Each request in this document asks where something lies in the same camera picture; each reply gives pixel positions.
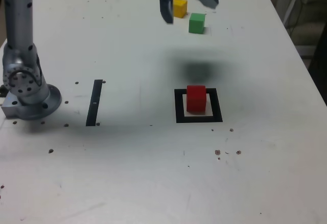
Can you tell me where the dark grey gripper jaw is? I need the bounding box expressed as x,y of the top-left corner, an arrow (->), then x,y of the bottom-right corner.
158,0 -> 177,25

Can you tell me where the yellow cube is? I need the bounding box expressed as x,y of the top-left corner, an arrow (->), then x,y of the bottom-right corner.
173,0 -> 189,19

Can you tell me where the green cube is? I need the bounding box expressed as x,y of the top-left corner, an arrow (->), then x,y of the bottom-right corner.
188,12 -> 206,34

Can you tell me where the red cube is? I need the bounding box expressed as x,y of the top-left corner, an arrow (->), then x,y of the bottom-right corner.
186,85 -> 207,114

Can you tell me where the black tape square outline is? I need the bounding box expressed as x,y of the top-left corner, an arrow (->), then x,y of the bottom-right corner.
174,88 -> 223,124

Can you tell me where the black tape strip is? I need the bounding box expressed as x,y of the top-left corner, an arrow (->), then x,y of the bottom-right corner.
85,79 -> 103,127

